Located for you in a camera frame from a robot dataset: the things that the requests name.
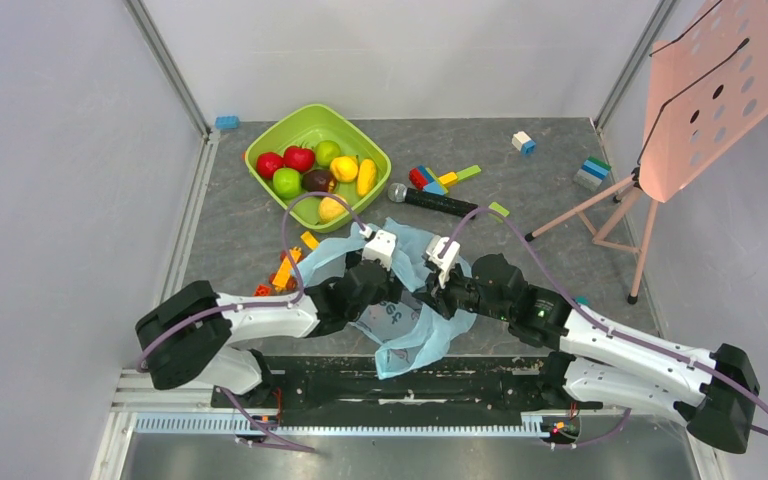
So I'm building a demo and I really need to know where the light blue printed plastic bag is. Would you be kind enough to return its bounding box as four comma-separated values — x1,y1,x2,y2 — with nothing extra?
293,217,479,381

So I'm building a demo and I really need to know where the yellow fake banana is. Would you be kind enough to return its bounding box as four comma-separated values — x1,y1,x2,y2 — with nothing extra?
356,158,378,198

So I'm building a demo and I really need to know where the yellow fake pear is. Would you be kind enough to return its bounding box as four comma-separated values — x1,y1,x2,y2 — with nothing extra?
329,155,359,183

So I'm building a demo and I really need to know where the red fake tomato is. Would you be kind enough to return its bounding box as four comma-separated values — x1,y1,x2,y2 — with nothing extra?
283,145,316,174

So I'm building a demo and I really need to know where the yellow green fake mango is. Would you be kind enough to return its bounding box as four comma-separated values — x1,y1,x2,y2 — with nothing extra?
314,140,343,168

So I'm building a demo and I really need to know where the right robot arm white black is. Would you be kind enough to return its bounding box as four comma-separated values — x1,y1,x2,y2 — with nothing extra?
414,254,760,454

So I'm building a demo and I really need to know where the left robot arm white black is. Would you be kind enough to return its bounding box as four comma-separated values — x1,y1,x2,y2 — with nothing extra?
135,259,404,408

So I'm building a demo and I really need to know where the yellow fake fruit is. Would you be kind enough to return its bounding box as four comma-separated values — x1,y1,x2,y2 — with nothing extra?
317,194,347,224

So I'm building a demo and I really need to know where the dark purple fake fruit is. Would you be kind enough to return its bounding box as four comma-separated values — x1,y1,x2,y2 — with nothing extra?
301,169,338,193

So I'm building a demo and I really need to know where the green fake apple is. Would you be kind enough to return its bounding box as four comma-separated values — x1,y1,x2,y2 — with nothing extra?
272,167,304,200

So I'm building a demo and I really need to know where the red fake apple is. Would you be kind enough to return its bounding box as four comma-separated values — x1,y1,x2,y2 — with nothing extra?
255,152,284,180

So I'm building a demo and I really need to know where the orange toy car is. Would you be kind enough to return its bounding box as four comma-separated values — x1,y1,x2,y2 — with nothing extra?
269,247,302,294

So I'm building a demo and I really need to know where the yellow curved toy block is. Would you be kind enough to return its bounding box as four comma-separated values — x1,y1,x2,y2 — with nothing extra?
300,231,320,251

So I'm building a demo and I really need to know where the red flat toy block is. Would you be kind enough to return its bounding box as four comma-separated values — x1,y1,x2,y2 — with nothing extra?
253,284,273,297

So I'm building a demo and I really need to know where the small green toy block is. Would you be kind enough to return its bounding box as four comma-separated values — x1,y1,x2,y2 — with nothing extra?
489,202,510,218

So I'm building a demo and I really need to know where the black toy microphone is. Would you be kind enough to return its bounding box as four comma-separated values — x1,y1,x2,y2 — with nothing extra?
387,183,478,217

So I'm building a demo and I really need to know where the multicolour toy block stack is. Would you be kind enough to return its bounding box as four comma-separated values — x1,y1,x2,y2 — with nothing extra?
408,165,482,196

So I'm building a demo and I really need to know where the grey blue green block stack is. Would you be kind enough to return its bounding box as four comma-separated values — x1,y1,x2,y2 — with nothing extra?
573,156,612,191

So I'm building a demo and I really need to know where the white blue toy block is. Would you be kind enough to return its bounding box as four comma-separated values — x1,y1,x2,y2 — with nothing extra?
511,131,536,156

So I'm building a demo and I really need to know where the green plastic basin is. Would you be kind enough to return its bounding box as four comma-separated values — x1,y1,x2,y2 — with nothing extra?
242,104,392,213

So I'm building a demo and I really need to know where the pink music stand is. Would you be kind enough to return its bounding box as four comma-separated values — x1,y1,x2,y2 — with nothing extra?
526,1,768,305

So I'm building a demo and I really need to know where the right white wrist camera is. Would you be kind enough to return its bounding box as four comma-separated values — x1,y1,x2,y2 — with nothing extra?
425,235,461,288

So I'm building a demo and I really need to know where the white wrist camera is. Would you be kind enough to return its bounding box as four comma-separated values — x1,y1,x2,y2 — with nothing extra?
359,225,397,271
425,235,461,288

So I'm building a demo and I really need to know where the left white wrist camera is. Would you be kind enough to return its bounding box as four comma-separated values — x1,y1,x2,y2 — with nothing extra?
359,225,397,271

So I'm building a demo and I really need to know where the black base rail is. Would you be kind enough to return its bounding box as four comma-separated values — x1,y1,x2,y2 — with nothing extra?
237,355,587,427

